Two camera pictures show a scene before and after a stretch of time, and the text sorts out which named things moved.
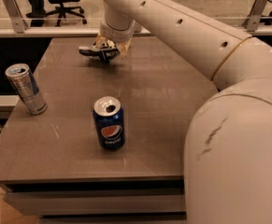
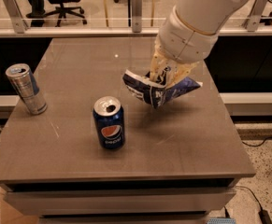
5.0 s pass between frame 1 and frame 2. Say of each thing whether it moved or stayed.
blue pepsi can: stayed
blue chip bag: moved
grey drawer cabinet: stayed
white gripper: moved
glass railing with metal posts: stayed
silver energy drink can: stayed
